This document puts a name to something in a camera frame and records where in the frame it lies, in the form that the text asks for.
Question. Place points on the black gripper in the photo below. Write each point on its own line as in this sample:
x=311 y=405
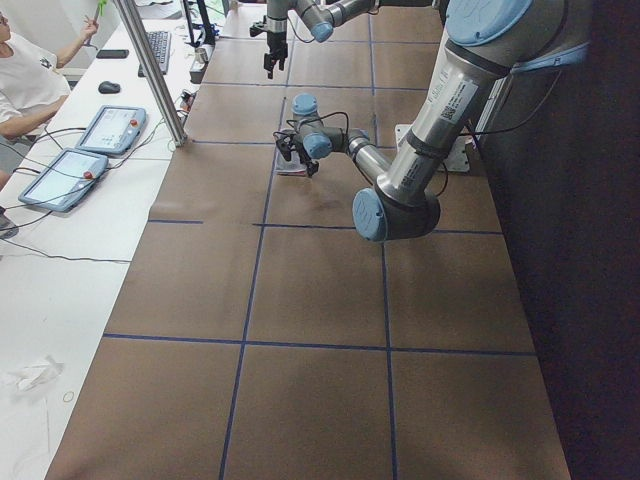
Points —
x=303 y=154
x=276 y=42

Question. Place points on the pink towel white edge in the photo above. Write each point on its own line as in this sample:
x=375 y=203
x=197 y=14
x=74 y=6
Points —
x=288 y=163

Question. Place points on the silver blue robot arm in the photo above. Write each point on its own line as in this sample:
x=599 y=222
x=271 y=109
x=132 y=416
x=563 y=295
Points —
x=320 y=21
x=483 y=41

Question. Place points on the metal cup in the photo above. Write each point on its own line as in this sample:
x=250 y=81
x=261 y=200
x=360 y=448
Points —
x=201 y=55

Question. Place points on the black keyboard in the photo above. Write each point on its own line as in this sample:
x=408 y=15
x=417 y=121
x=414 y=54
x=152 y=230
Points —
x=160 y=44

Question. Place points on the black computer mouse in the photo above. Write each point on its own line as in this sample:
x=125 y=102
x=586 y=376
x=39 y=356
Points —
x=107 y=87

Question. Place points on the black smartphone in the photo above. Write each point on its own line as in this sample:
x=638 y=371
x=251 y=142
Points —
x=112 y=54

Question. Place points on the far teach pendant tablet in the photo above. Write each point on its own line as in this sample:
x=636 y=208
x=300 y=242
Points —
x=113 y=130

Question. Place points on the teach pendant tablet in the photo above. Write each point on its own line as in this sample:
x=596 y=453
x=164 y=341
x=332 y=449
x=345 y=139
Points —
x=65 y=181
x=113 y=130

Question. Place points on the person in white shirt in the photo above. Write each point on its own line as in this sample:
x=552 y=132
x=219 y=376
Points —
x=33 y=88

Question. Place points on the near teach pendant tablet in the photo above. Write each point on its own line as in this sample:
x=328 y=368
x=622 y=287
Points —
x=65 y=181

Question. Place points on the crumpled white tissue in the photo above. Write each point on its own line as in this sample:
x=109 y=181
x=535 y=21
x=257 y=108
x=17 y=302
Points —
x=27 y=378

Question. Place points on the aluminium frame post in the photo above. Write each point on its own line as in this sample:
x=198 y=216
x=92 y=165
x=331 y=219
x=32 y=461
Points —
x=137 y=33

